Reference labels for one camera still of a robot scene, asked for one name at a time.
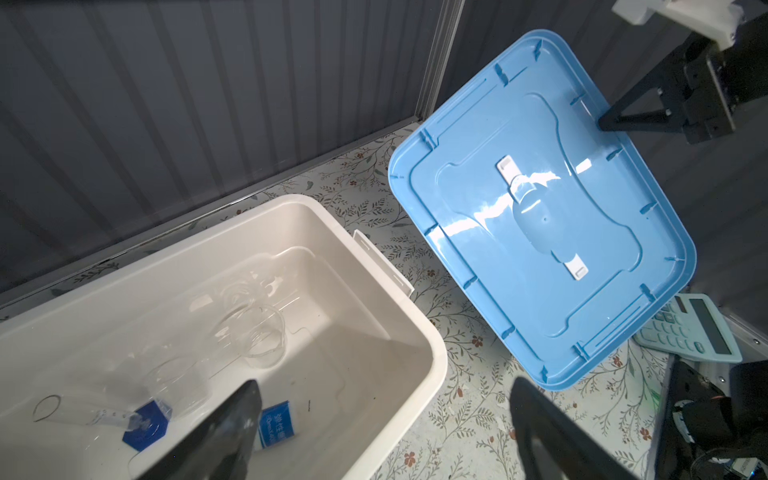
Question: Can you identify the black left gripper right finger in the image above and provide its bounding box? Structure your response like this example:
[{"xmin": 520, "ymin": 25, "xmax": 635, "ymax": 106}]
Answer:
[{"xmin": 510, "ymin": 378, "xmax": 634, "ymax": 479}]

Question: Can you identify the clear glass flask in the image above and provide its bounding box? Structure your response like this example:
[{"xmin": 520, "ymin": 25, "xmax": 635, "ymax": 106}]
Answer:
[{"xmin": 209, "ymin": 301, "xmax": 287, "ymax": 369}]

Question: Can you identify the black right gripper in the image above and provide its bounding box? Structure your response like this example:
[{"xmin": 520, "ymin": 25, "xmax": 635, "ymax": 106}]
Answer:
[{"xmin": 598, "ymin": 13, "xmax": 767, "ymax": 144}]

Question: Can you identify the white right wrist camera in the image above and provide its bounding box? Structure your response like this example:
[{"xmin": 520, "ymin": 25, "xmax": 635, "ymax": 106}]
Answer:
[{"xmin": 612, "ymin": 0, "xmax": 745, "ymax": 50}]

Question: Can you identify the teal calculator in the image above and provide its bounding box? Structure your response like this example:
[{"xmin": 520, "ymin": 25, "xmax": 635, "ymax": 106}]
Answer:
[{"xmin": 633, "ymin": 293, "xmax": 743, "ymax": 364}]

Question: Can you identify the small clear glass beaker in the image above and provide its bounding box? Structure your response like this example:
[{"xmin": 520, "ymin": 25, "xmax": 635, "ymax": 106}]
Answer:
[{"xmin": 143, "ymin": 355, "xmax": 210, "ymax": 420}]

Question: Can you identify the blue plastic bin lid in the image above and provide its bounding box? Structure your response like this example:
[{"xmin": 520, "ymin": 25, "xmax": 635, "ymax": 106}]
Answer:
[{"xmin": 388, "ymin": 29, "xmax": 697, "ymax": 391}]

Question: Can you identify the blue base graduated cylinder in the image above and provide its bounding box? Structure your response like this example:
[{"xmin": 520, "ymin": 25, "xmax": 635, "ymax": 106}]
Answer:
[{"xmin": 31, "ymin": 394, "xmax": 169, "ymax": 452}]

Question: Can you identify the blue cap clear bottle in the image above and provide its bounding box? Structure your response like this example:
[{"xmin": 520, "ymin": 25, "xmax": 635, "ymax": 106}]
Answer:
[{"xmin": 253, "ymin": 400, "xmax": 296, "ymax": 451}]

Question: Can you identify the white plastic storage bin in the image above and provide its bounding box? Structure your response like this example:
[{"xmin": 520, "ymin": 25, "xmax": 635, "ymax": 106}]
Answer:
[{"xmin": 1, "ymin": 195, "xmax": 447, "ymax": 479}]

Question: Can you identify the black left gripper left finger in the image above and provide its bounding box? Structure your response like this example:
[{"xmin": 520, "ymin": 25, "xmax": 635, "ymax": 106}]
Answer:
[{"xmin": 139, "ymin": 380, "xmax": 262, "ymax": 480}]

